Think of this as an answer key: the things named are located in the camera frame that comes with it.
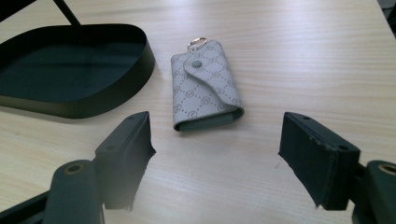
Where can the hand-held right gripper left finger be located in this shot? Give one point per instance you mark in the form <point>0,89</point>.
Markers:
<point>124,161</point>

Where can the black key rack with tray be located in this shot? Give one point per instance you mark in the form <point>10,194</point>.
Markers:
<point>71,71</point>

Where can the grey patterned key case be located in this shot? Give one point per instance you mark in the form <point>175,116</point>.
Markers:
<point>199,96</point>

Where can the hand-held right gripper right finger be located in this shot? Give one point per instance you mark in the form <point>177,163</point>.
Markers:
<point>317,161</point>

